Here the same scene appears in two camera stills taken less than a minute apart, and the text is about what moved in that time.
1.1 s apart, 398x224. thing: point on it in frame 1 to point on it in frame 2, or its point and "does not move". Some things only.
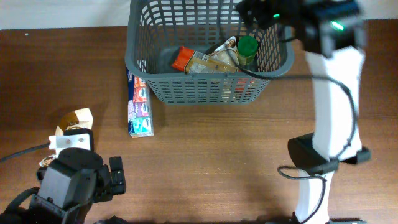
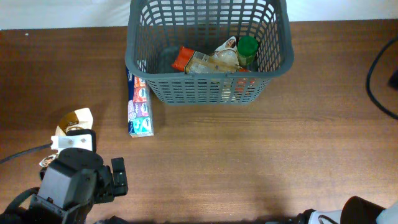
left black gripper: x=108 y=188 does not move
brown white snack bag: x=81 y=118 does not move
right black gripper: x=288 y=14 to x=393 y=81
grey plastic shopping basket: x=158 y=29 does not move
